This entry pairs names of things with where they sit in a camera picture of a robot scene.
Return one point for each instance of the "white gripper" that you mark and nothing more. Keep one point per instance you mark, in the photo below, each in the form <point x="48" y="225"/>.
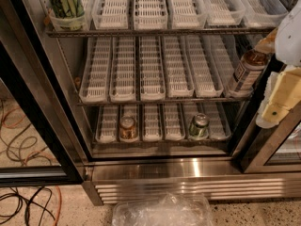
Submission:
<point x="290" y="37"/>

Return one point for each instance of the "orange soda can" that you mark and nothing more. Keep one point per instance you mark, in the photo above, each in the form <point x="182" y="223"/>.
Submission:
<point x="127" y="127"/>

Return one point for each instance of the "middle shelf tray six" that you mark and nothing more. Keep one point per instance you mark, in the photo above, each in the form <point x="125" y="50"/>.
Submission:
<point x="223" y="50"/>

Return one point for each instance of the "shelf tray six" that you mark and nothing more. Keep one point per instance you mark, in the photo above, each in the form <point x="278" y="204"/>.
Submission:
<point x="223" y="50"/>
<point x="264" y="13"/>
<point x="218" y="127"/>

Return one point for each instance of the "top shelf tray six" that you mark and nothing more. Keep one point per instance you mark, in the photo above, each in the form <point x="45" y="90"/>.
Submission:
<point x="264" y="13"/>

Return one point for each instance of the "middle shelf tray five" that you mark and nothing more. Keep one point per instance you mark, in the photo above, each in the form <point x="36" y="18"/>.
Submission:
<point x="205" y="75"/>

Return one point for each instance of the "shelf tray five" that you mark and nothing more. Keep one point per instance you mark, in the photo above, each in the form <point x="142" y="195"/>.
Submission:
<point x="224" y="12"/>
<point x="205" y="75"/>
<point x="190" y="110"/>

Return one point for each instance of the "right glass fridge door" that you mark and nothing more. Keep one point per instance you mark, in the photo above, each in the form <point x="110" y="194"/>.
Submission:
<point x="272" y="150"/>

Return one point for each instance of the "bottom shelf tray six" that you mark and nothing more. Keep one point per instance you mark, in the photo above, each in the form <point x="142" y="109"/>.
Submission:
<point x="218" y="127"/>

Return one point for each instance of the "top shelf tray five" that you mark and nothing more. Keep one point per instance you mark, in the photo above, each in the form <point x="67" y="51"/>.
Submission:
<point x="224" y="12"/>

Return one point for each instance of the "bottom shelf tray five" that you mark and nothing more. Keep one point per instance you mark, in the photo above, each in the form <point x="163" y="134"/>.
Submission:
<point x="190" y="110"/>

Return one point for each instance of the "middle shelf tray four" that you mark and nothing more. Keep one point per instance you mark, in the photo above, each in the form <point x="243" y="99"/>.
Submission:
<point x="178" y="76"/>

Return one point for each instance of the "shelf tray four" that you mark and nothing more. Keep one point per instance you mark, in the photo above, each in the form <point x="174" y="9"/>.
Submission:
<point x="187" y="14"/>
<point x="178" y="76"/>
<point x="173" y="122"/>

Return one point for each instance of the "green soda can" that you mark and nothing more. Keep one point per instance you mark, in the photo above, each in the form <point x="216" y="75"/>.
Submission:
<point x="198" y="128"/>

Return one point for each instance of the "top shelf tray four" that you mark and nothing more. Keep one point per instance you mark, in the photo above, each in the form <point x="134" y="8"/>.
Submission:
<point x="187" y="14"/>

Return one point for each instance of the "bottom shelf tray four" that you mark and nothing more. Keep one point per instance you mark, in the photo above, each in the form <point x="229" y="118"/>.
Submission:
<point x="173" y="122"/>

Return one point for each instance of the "steel fridge base grille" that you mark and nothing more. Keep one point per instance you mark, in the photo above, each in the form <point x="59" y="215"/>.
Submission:
<point x="217" y="180"/>

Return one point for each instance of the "middle shelf tray three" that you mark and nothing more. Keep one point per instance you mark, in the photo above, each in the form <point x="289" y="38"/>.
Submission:
<point x="152" y="82"/>

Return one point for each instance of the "shelf tray three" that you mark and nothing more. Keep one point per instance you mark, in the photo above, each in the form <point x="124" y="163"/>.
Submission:
<point x="152" y="82"/>
<point x="150" y="14"/>
<point x="152" y="130"/>

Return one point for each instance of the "top shelf tray three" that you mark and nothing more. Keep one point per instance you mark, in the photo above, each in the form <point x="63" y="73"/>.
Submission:
<point x="150" y="14"/>

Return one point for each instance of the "bottom shelf tray three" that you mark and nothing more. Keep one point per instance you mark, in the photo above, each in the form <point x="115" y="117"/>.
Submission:
<point x="152" y="130"/>

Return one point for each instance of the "bottom shelf tray two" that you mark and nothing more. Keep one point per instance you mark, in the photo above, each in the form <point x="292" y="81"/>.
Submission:
<point x="130" y="110"/>

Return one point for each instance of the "shelf tray two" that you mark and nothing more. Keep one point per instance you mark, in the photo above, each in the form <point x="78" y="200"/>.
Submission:
<point x="122" y="87"/>
<point x="130" y="110"/>
<point x="110" y="14"/>

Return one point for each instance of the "middle shelf tray two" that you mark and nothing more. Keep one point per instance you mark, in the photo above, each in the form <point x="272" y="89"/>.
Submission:
<point x="122" y="87"/>

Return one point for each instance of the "top shelf tray two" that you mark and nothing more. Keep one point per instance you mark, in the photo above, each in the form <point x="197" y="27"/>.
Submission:
<point x="110" y="14"/>

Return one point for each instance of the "bottom shelf tray one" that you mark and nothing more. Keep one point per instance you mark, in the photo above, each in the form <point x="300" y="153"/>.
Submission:
<point x="106" y="131"/>

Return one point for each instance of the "shelf tray one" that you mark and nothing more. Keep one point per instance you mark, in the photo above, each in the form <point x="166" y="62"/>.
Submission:
<point x="94" y="85"/>
<point x="74" y="24"/>
<point x="106" y="131"/>

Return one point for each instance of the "middle shelf tray one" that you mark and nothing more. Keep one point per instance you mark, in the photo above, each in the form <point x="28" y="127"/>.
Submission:
<point x="94" y="85"/>

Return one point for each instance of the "top shelf tray one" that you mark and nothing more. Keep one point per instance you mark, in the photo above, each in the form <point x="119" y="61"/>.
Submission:
<point x="74" y="24"/>

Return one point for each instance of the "green drink bottle top shelf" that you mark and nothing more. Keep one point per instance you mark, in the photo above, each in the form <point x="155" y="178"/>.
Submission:
<point x="67" y="9"/>

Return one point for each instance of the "open glass fridge door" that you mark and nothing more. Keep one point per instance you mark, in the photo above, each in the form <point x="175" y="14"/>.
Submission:
<point x="35" y="71"/>

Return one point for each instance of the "brown tea bottle white cap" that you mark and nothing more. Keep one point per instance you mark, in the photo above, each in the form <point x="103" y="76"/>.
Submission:
<point x="248" y="70"/>

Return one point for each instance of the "clear plastic container on floor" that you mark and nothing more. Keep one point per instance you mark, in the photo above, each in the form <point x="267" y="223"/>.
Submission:
<point x="168" y="210"/>

